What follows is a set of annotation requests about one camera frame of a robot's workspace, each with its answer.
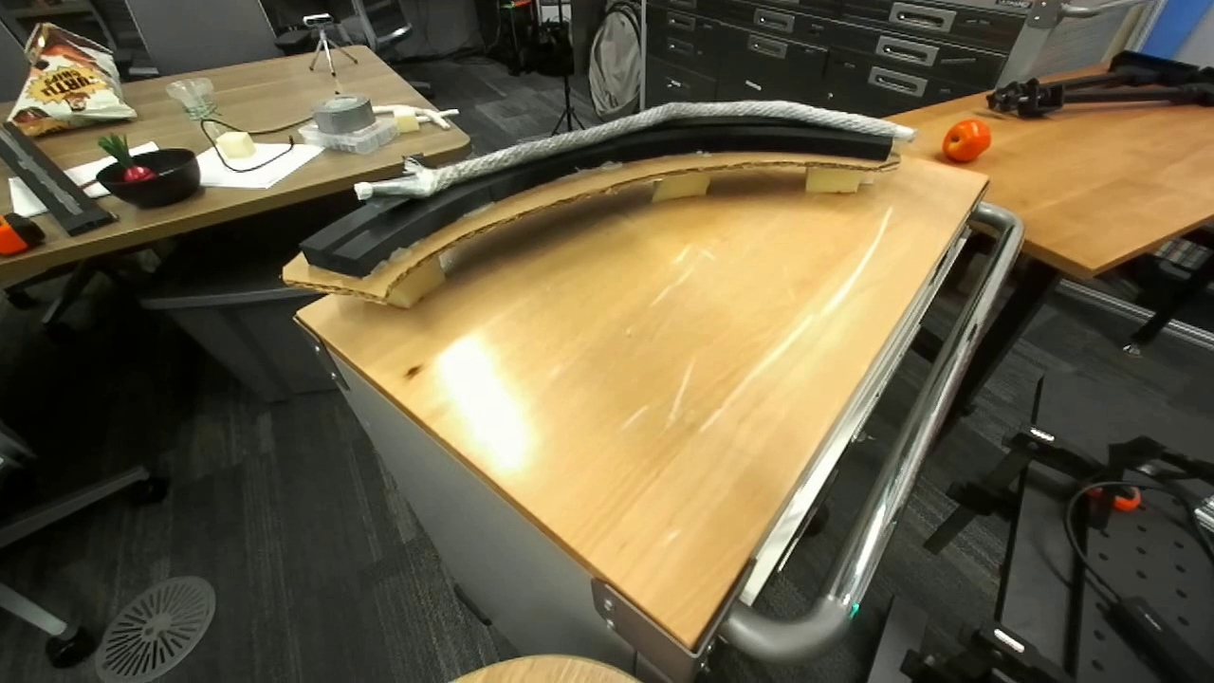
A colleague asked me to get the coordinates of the small tabletop tripod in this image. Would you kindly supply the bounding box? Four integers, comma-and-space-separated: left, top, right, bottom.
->
296, 11, 358, 78

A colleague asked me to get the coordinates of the round perforated floor vent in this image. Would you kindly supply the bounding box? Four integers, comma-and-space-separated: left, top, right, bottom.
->
91, 574, 220, 683

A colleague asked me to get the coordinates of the orange toy fruit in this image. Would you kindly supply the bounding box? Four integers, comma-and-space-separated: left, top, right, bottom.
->
937, 114, 995, 167

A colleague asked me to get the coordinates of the office chair base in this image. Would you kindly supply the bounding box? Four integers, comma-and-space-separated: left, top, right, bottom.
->
0, 417, 171, 670

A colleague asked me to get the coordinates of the dark drawer cabinet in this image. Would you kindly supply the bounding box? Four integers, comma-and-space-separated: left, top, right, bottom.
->
643, 0, 1056, 129

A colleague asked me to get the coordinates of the wooden desk with clutter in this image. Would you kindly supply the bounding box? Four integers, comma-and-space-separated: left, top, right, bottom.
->
0, 42, 474, 293

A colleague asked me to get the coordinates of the grey cart with wooden top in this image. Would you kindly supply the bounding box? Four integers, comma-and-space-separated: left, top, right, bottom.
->
292, 148, 1028, 683

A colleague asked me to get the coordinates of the orange clamp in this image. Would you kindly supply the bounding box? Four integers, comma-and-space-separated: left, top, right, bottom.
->
1086, 486, 1148, 520

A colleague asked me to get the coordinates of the black folded tripod tool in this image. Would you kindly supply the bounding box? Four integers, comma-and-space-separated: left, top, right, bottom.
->
984, 51, 1214, 126

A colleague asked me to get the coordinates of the white paper sheet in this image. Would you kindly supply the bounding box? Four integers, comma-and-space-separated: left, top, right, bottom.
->
189, 135, 333, 193

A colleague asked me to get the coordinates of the round wooden stool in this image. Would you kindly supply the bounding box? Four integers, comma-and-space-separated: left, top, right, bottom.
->
452, 654, 643, 683

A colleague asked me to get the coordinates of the wooden desk with orange fruit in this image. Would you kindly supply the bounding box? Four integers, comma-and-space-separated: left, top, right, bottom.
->
884, 66, 1214, 283

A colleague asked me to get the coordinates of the long black bar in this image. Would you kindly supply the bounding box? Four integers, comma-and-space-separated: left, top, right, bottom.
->
0, 121, 119, 238

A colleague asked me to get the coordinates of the black bowl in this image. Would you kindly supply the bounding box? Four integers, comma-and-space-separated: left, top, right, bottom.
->
96, 148, 206, 212

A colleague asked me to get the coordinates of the chips bag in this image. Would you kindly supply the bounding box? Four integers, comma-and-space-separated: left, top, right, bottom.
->
4, 18, 139, 135

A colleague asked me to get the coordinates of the white braided rope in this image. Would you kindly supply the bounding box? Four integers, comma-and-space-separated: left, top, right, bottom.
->
352, 97, 917, 205

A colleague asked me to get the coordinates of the grey tape roll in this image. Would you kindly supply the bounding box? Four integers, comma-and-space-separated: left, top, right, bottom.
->
311, 96, 376, 139

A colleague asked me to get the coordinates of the black optical breadboard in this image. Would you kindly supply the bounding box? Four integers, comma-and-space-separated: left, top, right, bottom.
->
868, 374, 1214, 683

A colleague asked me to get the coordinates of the small orange object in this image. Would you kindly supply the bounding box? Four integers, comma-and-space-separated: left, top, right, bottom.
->
0, 212, 48, 263

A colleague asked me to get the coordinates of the steel tube cart handle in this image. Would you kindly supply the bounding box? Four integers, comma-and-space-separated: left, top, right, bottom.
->
717, 205, 1023, 668

